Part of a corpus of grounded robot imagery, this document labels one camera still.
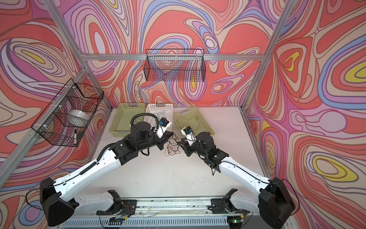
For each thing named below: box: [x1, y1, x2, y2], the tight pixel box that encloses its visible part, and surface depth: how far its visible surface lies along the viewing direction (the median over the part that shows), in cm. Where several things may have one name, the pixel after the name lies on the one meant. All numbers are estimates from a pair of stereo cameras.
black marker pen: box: [73, 128, 77, 146], surface depth 73 cm
